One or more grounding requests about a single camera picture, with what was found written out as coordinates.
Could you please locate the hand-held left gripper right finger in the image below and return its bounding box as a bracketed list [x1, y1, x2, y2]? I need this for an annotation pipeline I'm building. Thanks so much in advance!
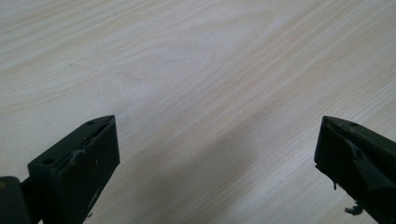
[314, 115, 396, 224]

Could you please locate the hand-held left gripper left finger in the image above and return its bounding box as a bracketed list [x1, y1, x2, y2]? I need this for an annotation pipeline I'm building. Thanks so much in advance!
[27, 114, 121, 224]

